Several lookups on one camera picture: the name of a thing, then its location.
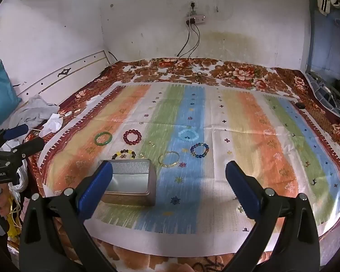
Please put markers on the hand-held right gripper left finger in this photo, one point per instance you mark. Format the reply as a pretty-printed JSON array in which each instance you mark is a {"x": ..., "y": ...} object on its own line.
[{"x": 95, "y": 187}]

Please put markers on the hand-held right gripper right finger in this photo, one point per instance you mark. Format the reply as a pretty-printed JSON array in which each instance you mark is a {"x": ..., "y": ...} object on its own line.
[{"x": 240, "y": 189}]

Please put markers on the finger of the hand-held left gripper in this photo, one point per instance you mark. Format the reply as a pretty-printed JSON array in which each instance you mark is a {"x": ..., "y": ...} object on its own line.
[
  {"x": 17, "y": 131},
  {"x": 31, "y": 146}
]

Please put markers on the silver metal tin box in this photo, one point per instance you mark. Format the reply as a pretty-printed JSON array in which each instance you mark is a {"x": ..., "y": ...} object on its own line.
[{"x": 130, "y": 181}]

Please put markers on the green jade bangle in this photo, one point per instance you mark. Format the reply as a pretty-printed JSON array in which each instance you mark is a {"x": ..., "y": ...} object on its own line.
[{"x": 95, "y": 139}]

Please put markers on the thin gold bangle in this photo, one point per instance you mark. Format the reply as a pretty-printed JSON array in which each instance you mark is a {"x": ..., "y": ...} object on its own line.
[{"x": 159, "y": 160}]

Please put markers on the white plastic bag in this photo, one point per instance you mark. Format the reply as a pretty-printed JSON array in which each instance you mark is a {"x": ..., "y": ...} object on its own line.
[{"x": 20, "y": 172}]

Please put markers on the grey clothing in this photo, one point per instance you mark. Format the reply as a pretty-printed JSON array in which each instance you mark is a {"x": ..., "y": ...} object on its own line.
[{"x": 34, "y": 110}]

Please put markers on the white crumpled cloth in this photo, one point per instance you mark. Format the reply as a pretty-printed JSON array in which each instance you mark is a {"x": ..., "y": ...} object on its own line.
[{"x": 52, "y": 124}]

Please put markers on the teal pillow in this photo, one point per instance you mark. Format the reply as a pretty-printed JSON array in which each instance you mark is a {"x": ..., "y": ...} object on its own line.
[{"x": 0, "y": 96}]

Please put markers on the striped pastel mat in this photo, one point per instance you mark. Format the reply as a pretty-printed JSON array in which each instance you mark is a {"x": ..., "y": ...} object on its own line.
[{"x": 243, "y": 147}]

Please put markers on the small white device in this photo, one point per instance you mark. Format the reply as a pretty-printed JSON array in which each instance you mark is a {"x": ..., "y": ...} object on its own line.
[{"x": 68, "y": 114}]

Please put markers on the white bed headboard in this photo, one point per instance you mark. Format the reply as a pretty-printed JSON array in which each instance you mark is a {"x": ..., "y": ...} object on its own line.
[{"x": 73, "y": 68}]

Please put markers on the small black object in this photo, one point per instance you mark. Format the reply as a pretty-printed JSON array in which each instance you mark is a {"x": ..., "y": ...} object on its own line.
[{"x": 301, "y": 105}]

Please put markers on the metal rack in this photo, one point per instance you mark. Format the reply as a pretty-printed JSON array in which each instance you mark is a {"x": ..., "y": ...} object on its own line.
[{"x": 334, "y": 93}]

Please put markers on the blue hanging cloth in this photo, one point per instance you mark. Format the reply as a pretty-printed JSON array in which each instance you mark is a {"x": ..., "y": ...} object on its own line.
[{"x": 328, "y": 42}]

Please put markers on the grey power strip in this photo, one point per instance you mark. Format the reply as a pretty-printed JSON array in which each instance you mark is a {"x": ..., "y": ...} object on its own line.
[{"x": 198, "y": 19}]

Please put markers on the white wall socket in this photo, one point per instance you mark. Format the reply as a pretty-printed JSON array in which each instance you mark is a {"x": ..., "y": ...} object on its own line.
[{"x": 194, "y": 5}]

